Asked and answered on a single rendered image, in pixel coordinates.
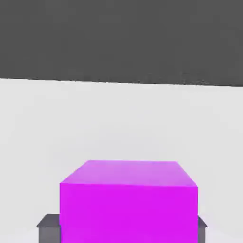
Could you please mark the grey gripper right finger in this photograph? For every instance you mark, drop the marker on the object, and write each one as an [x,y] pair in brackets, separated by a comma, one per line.
[202,231]

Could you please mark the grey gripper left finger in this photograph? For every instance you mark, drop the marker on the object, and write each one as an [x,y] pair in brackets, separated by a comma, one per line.
[49,228]

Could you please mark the small magenta cube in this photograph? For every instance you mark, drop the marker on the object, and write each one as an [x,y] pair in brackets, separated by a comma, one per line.
[128,207]

